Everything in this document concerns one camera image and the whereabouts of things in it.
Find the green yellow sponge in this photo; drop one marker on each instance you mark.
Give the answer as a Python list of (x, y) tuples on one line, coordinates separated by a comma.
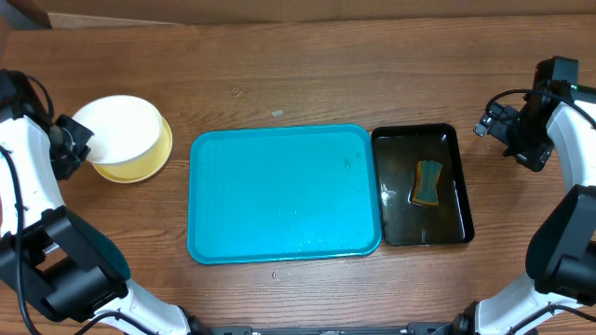
[(426, 179)]

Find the yellow-green plate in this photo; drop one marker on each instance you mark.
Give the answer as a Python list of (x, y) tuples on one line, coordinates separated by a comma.
[(145, 166)]

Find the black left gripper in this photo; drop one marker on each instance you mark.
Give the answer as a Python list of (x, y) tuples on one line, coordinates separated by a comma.
[(83, 133)]

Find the black water tray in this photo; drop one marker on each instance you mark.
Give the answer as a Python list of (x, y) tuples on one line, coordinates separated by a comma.
[(396, 150)]

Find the white front plate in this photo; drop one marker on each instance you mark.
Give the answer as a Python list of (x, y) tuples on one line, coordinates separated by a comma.
[(124, 127)]

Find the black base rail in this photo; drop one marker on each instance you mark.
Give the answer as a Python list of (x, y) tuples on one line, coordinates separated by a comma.
[(415, 328)]

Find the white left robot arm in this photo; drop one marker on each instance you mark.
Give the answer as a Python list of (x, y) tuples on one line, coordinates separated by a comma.
[(55, 261)]

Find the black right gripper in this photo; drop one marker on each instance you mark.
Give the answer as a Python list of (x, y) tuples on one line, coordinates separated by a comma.
[(536, 157)]

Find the blue serving tray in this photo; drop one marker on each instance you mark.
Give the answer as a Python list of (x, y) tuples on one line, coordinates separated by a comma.
[(282, 194)]

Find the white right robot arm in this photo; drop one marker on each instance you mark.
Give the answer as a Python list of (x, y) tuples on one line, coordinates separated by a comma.
[(560, 260)]

